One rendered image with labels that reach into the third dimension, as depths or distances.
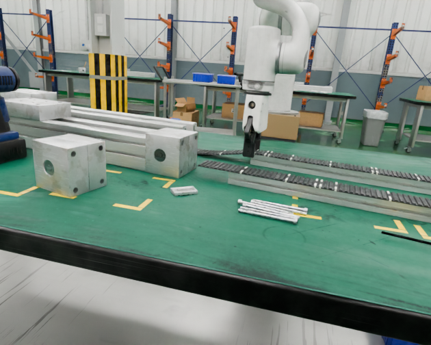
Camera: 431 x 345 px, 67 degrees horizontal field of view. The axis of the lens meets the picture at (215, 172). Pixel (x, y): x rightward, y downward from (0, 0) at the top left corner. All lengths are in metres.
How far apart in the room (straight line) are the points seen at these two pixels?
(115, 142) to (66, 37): 9.84
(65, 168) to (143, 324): 0.69
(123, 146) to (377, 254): 0.59
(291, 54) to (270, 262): 0.55
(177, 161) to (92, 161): 0.19
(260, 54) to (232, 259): 0.55
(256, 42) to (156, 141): 0.35
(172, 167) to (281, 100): 0.73
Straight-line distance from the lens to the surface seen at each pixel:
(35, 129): 1.02
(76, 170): 0.66
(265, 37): 0.87
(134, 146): 0.81
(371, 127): 5.87
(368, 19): 8.69
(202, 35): 8.88
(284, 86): 1.38
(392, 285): 0.50
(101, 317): 1.24
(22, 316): 1.32
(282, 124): 1.34
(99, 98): 4.21
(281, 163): 0.91
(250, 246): 0.50
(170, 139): 0.75
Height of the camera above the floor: 1.03
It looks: 18 degrees down
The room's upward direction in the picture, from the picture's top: 4 degrees clockwise
